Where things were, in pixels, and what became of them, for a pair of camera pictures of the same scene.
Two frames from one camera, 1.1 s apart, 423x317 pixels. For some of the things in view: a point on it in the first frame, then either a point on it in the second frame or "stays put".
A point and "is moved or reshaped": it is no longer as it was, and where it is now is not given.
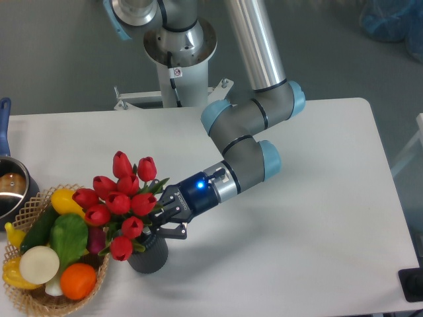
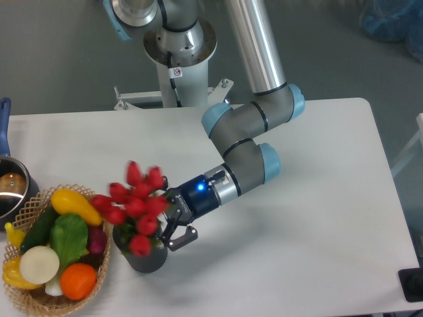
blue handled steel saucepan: (17, 186) stays put
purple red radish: (96, 238) stays put
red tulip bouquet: (123, 203) is moved or reshaped
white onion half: (39, 265) stays put
